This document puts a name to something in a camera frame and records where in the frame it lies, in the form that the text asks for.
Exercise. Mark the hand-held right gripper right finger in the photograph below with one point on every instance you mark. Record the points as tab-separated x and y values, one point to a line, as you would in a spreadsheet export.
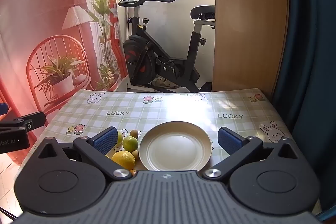
228	140

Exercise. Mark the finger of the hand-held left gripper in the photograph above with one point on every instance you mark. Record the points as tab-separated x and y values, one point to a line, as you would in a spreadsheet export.
32	121
3	108

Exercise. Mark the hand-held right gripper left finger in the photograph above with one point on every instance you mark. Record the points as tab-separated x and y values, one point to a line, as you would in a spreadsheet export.
106	138

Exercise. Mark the green round fruit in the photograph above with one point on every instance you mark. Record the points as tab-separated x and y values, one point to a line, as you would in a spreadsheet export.
119	137
130	143

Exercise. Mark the yellow lemon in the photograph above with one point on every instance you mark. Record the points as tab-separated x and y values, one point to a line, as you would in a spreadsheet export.
109	153
124	159

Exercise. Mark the orange kumquat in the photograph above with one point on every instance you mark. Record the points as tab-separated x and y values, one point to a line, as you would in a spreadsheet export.
133	172

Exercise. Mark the cream round plate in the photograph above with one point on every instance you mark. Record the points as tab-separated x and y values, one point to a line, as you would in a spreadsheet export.
174	148

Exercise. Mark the small brown longan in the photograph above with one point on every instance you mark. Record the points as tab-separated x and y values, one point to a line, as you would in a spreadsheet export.
134	153
134	133

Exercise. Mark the green checked tablecloth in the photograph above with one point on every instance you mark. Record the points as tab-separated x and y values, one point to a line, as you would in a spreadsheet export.
183	108

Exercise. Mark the dark floor object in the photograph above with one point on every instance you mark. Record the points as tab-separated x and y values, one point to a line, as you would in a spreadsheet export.
206	86

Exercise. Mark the black exercise bike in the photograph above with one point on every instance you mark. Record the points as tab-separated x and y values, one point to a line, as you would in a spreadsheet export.
136	53

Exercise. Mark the wooden board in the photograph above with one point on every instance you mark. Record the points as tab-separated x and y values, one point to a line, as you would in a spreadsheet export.
249	16

